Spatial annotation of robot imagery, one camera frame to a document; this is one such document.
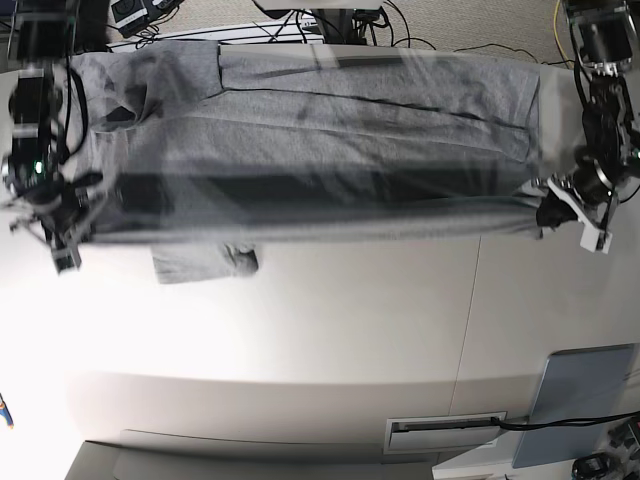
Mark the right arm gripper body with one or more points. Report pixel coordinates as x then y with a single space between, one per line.
56 204

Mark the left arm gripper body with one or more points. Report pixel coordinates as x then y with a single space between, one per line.
594 179

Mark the grey T-shirt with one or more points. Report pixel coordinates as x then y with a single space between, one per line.
209 153

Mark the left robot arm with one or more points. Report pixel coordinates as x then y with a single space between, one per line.
604 39

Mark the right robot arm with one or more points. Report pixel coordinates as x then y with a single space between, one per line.
49 170

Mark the black device box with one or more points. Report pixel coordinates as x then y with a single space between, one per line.
129 16

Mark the grey blue tablet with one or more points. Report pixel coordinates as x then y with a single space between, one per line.
579 383

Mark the blue orange tool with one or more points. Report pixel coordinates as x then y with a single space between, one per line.
5 413

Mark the white cable tray slot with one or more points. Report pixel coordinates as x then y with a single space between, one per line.
420 435

